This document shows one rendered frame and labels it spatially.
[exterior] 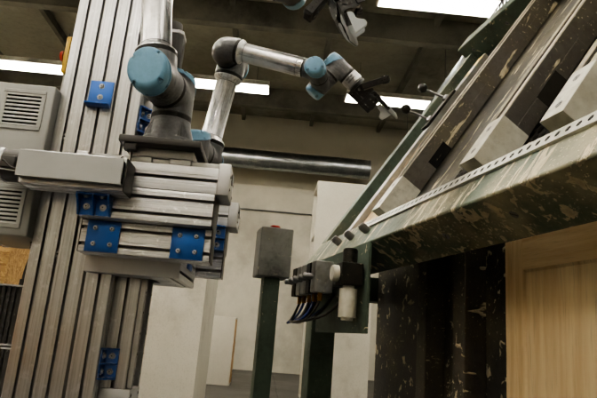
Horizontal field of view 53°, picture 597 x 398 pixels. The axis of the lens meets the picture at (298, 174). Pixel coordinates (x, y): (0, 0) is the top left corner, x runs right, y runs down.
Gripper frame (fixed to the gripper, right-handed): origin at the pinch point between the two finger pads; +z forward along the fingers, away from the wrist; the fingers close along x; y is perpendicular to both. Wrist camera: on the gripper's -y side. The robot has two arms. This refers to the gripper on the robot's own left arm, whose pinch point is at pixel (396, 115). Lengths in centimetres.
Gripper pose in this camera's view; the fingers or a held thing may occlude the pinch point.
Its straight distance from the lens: 241.7
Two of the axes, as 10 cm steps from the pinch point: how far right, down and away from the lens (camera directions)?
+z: 7.2, 7.0, -0.4
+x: -1.3, 0.8, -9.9
